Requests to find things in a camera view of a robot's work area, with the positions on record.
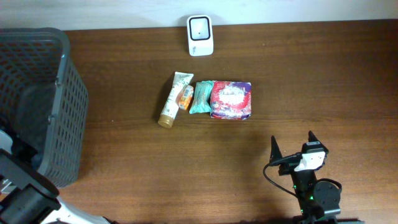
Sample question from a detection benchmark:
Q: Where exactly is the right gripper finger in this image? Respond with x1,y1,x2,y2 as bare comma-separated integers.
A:
269,136,282,166
307,131,322,146

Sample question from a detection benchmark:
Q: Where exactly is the red purple tissue pack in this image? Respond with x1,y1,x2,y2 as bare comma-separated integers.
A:
210,81,252,120

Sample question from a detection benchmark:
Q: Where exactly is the teal wet wipes pack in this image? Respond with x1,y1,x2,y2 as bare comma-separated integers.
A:
189,80,214,114

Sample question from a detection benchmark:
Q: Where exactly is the small orange packet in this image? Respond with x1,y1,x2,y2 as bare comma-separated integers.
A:
178,85,194,110

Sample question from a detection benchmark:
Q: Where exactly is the white cream tube gold cap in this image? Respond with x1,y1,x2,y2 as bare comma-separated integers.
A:
158,72,194,128

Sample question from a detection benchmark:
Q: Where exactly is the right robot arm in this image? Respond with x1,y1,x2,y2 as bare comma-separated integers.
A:
262,131,363,224

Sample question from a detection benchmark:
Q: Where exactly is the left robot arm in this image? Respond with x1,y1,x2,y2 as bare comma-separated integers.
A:
1,131,113,224

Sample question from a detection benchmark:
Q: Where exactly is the white barcode scanner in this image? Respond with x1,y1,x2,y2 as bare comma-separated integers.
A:
187,15,214,57

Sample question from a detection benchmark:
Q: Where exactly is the grey plastic mesh basket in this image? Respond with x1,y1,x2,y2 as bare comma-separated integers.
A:
1,28,89,188

